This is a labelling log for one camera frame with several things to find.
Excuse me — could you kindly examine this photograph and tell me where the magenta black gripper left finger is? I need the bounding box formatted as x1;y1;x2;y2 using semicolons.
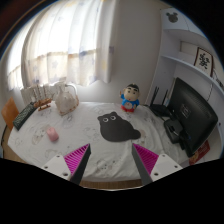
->
42;144;91;185

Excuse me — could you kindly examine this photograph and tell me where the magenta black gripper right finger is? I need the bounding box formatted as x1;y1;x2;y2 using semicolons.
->
132;144;182;186

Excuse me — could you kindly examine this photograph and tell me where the black cat-shaped mouse pad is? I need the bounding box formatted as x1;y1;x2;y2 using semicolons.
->
98;111;141;142

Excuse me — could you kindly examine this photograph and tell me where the white patterned tablecloth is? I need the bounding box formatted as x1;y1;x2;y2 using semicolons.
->
8;102;188;182

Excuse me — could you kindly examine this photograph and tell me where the black monitor stand base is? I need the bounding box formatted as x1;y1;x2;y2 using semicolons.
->
164;119;183;143

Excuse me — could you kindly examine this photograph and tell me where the red paper booklet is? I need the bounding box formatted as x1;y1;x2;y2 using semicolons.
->
189;141;210;165

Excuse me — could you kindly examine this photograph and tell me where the black wifi router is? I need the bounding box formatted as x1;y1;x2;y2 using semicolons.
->
149;87;171;117

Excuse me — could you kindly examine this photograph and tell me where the clear glass pitcher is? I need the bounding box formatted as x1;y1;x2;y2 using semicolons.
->
55;82;79;116

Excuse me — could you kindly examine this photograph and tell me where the black computer monitor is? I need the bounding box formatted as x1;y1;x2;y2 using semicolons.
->
167;78;218;157

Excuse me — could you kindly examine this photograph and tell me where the black keyboard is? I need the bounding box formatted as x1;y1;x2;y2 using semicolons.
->
13;103;36;130

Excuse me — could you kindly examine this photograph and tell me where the wooden model sailboat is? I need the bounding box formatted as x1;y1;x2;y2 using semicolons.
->
33;85;52;111

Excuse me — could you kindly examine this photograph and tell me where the cartoon boy figurine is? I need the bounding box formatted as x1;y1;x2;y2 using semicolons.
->
120;83;140;112

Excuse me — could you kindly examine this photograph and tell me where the orange wooden chair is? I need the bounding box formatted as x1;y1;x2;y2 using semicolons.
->
1;98;19;130

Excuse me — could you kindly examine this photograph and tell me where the framed calligraphy picture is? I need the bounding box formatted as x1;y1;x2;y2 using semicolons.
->
194;47;213;77

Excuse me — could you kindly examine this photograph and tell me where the white sheer curtain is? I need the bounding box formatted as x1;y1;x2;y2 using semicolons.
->
6;0;118;90

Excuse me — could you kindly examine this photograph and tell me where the white wall shelf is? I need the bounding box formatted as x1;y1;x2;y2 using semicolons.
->
146;8;224;136

